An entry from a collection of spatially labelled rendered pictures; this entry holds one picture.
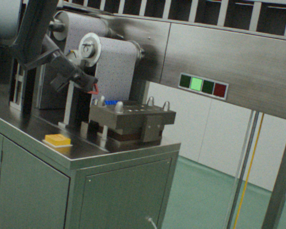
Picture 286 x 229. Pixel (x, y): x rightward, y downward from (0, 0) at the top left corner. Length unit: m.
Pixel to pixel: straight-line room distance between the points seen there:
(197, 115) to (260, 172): 1.03
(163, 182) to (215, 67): 0.58
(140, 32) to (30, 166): 0.85
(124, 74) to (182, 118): 2.83
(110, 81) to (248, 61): 0.60
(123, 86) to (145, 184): 0.46
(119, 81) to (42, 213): 0.67
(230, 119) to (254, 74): 2.64
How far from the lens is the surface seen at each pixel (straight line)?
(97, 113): 1.44
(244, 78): 1.47
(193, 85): 1.57
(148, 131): 1.50
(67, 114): 1.58
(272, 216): 1.67
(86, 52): 1.53
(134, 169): 1.46
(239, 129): 4.04
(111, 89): 1.59
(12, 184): 1.61
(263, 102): 1.44
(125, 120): 1.40
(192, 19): 1.63
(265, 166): 3.97
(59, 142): 1.30
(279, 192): 1.63
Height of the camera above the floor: 1.31
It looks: 11 degrees down
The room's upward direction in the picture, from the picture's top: 11 degrees clockwise
